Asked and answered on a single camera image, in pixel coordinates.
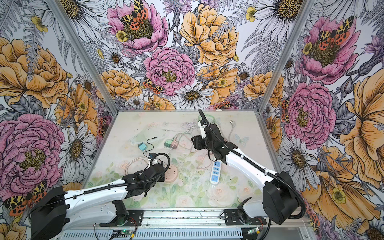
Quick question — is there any round pink power socket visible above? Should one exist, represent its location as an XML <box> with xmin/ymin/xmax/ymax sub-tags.
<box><xmin>164</xmin><ymin>164</ymin><xmax>178</xmax><ymax>183</ymax></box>

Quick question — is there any teal charger with white cable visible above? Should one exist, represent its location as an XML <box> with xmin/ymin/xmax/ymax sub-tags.
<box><xmin>138</xmin><ymin>143</ymin><xmax>147</xmax><ymax>152</ymax></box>

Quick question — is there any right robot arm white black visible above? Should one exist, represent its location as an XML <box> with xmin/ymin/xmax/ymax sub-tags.
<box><xmin>191</xmin><ymin>110</ymin><xmax>306</xmax><ymax>225</ymax></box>

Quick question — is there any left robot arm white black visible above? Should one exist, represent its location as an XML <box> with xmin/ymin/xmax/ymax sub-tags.
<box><xmin>30</xmin><ymin>153</ymin><xmax>171</xmax><ymax>240</ymax></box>

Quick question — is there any pink charger adapter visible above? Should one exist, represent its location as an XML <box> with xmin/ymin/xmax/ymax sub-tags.
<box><xmin>171</xmin><ymin>141</ymin><xmax>179</xmax><ymax>149</ymax></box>

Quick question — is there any white blue power strip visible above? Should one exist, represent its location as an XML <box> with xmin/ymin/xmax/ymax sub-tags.
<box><xmin>210</xmin><ymin>161</ymin><xmax>222</xmax><ymax>185</ymax></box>

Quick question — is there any green charger adapter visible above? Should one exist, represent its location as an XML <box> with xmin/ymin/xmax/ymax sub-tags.
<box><xmin>164</xmin><ymin>139</ymin><xmax>173</xmax><ymax>148</ymax></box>

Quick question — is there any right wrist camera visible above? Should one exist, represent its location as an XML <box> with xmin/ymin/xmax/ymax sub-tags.
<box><xmin>200</xmin><ymin>125</ymin><xmax>207</xmax><ymax>139</ymax></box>

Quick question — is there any pink socket cord with plug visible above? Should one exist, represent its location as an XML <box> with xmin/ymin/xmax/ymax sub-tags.
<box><xmin>123</xmin><ymin>155</ymin><xmax>151</xmax><ymax>181</ymax></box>

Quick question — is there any green usb cable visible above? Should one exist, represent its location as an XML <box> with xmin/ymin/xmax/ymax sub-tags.
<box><xmin>176</xmin><ymin>113</ymin><xmax>217</xmax><ymax>142</ymax></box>

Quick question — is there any lilac usb cable bundle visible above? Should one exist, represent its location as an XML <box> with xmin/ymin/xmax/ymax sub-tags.
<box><xmin>181</xmin><ymin>118</ymin><xmax>200</xmax><ymax>133</ymax></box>

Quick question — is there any pink usb cable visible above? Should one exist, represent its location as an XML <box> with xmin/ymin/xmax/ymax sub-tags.
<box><xmin>178</xmin><ymin>133</ymin><xmax>217</xmax><ymax>170</ymax></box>

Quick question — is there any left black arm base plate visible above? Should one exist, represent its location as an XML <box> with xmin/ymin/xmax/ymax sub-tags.
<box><xmin>99</xmin><ymin>210</ymin><xmax>144</xmax><ymax>227</ymax></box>

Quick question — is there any black usb cable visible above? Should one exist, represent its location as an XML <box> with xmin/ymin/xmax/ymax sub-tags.
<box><xmin>143</xmin><ymin>136</ymin><xmax>158</xmax><ymax>158</ymax></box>

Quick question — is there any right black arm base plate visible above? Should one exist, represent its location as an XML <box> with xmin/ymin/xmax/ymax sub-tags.
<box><xmin>220</xmin><ymin>209</ymin><xmax>267</xmax><ymax>226</ymax></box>

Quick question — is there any aluminium front rail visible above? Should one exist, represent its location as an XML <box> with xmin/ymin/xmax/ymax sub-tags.
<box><xmin>53</xmin><ymin>206</ymin><xmax>310</xmax><ymax>230</ymax></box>

